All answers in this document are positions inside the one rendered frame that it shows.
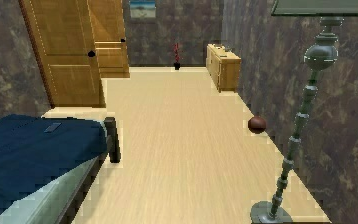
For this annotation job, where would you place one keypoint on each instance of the red house plant black pot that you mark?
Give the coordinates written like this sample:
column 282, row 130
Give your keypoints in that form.
column 177, row 56

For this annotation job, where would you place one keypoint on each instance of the light wooden chest of drawers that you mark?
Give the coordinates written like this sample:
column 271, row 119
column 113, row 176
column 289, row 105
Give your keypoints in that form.
column 224, row 68

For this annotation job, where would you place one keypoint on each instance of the brown ball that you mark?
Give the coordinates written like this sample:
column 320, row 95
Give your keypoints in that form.
column 257, row 124

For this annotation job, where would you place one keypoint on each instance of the small grey object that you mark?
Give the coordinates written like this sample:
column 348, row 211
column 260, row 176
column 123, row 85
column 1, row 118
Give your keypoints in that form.
column 227, row 50

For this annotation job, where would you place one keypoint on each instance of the narrow wooden room door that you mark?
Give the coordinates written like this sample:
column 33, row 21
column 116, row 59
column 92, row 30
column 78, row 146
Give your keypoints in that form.
column 111, row 40

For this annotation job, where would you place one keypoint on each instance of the framed seascape picture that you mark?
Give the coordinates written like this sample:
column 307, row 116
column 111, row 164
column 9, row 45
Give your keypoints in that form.
column 142, row 8

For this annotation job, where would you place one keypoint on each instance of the grey green floor lamp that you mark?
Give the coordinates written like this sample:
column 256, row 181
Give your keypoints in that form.
column 302, row 113

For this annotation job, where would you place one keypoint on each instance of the dark flat remote control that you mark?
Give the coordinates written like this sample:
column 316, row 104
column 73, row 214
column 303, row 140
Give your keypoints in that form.
column 52, row 127

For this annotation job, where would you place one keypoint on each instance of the large wooden room door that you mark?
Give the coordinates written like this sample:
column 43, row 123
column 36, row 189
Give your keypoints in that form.
column 65, row 53

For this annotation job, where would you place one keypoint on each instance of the blue covered bed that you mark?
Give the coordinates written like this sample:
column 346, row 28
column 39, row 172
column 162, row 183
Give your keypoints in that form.
column 27, row 156

